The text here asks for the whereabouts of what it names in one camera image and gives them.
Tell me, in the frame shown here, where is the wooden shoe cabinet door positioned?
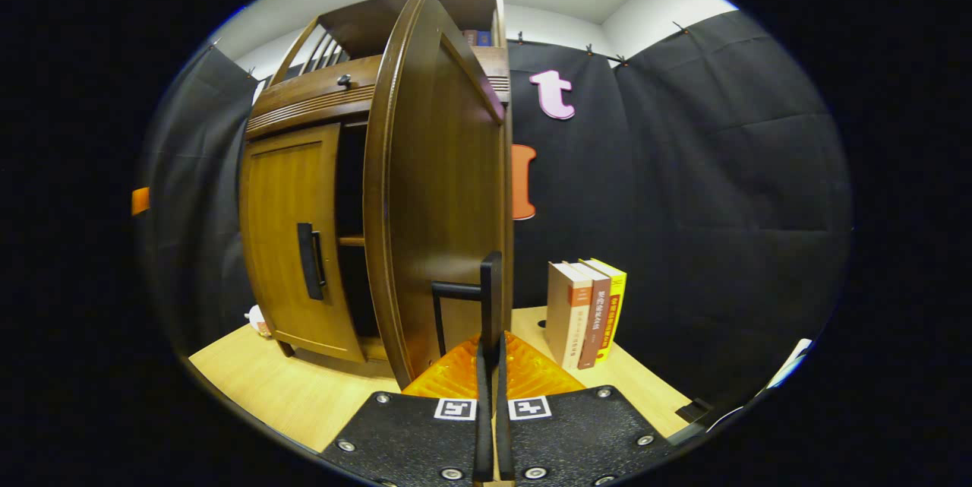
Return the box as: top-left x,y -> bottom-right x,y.
363,0 -> 511,391
239,122 -> 367,364

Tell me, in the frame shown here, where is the yellow book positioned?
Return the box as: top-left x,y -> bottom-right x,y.
581,258 -> 628,363

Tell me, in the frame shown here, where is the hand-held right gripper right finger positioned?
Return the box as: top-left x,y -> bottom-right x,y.
495,331 -> 680,487

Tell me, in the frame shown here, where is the black backdrop cloth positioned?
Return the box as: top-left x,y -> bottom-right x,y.
140,10 -> 853,416

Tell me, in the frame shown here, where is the wooden double-door shoe cabinet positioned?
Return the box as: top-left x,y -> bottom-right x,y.
241,0 -> 517,381

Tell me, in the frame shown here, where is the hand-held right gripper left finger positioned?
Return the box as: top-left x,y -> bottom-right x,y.
319,335 -> 496,484

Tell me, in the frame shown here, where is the wooden drawer with black knob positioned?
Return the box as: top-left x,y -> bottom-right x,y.
245,46 -> 511,142

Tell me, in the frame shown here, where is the beige book with orange band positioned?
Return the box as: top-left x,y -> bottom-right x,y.
547,261 -> 595,370

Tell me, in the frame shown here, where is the brown book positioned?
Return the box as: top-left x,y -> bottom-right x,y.
570,261 -> 613,371

